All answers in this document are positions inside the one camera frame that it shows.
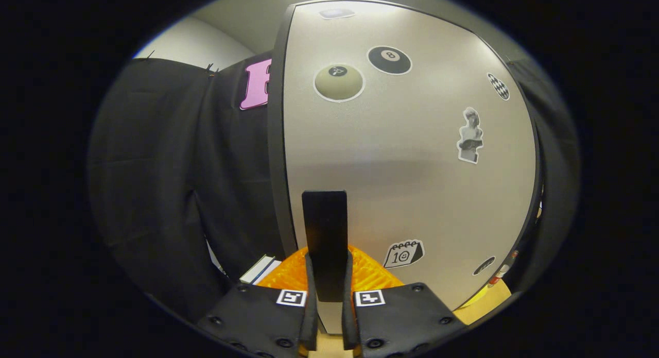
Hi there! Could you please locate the dark grey shoe cabinet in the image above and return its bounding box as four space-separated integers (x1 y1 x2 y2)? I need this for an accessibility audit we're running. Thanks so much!
266 0 546 334

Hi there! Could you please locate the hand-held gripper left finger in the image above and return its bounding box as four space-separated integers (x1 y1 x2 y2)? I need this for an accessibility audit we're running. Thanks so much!
198 245 320 358

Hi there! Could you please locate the white paper sheet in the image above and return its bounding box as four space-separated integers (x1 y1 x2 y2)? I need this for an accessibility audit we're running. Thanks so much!
206 238 228 275

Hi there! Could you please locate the green and white book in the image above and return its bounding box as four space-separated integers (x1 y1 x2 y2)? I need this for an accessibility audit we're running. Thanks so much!
239 254 275 284

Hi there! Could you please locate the dark blue book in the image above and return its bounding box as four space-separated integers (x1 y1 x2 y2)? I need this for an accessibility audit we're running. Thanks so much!
251 258 279 285

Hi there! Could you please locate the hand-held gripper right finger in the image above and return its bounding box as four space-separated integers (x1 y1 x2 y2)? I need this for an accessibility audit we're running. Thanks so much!
342 245 469 358

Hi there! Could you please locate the black backdrop cloth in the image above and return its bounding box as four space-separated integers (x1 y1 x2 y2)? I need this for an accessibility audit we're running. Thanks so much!
88 54 581 322

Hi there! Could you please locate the black cabinet door handle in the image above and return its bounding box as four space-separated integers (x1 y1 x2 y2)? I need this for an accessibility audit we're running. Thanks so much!
302 191 349 303

